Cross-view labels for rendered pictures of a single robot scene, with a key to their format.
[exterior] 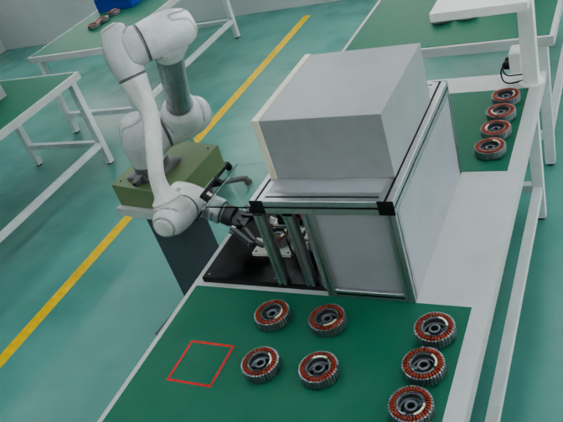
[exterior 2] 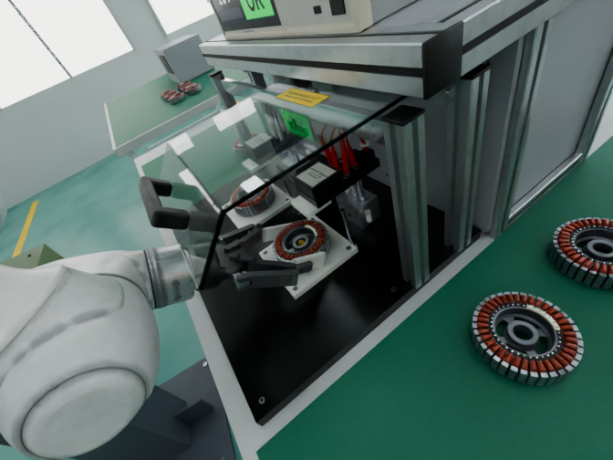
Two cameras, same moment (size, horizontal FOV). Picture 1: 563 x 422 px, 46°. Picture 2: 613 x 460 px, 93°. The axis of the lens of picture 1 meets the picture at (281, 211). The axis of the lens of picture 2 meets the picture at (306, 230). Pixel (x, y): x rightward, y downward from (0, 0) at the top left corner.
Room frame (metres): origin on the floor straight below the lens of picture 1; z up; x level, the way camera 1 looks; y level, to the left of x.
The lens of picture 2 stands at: (1.64, 0.35, 1.19)
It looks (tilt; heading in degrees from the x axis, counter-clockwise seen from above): 41 degrees down; 308
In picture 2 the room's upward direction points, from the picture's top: 23 degrees counter-clockwise
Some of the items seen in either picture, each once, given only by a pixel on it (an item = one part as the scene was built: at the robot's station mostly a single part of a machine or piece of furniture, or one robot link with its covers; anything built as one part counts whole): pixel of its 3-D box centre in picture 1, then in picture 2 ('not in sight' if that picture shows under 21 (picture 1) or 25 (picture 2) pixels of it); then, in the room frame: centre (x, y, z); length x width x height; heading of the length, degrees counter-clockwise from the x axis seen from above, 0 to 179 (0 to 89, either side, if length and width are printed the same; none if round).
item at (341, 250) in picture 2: (279, 241); (306, 252); (1.91, 0.04, 0.78); 0.15 x 0.15 x 0.01; 56
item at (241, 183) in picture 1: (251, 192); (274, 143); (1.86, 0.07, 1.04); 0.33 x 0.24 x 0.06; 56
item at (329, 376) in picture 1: (319, 369); not in sight; (1.29, 0.05, 0.77); 0.11 x 0.11 x 0.04
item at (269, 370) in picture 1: (260, 364); not in sight; (1.38, 0.20, 0.77); 0.11 x 0.11 x 0.04
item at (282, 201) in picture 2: not in sight; (256, 204); (2.11, -0.09, 0.78); 0.15 x 0.15 x 0.01; 56
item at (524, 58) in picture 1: (491, 44); not in sight; (2.43, -1.01, 0.98); 0.37 x 0.35 x 0.46; 146
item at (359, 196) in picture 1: (355, 143); (357, 8); (1.83, -0.29, 1.09); 0.68 x 0.44 x 0.05; 146
